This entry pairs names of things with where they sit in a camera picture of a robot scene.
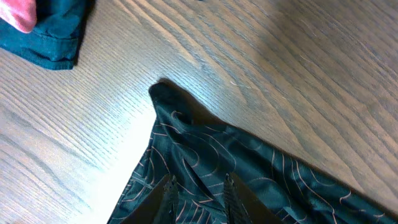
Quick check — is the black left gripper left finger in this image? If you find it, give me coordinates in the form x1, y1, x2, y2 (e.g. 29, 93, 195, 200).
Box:
121, 174, 178, 224

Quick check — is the black printed cycling jersey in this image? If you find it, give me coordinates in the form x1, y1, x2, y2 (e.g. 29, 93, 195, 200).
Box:
109, 82, 397, 223

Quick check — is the navy blue t-shirt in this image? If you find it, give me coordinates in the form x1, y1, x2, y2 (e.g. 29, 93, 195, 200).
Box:
1, 0, 95, 70

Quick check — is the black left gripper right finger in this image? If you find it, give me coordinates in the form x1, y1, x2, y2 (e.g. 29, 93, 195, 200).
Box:
223, 173, 282, 224

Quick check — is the red printed t-shirt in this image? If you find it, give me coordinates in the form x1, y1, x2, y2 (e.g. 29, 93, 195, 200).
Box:
1, 0, 37, 34

